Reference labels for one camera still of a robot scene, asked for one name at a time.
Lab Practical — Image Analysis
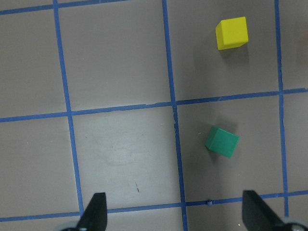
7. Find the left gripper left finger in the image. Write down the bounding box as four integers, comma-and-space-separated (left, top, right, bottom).
76, 192, 107, 231

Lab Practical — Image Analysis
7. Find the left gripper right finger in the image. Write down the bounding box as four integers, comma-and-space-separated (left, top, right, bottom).
242, 190, 285, 231

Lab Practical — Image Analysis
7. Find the green wooden block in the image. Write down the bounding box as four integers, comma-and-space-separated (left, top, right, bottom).
205, 126, 240, 158

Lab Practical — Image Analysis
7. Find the yellow wooden block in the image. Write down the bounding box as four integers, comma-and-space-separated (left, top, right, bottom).
215, 17, 249, 51

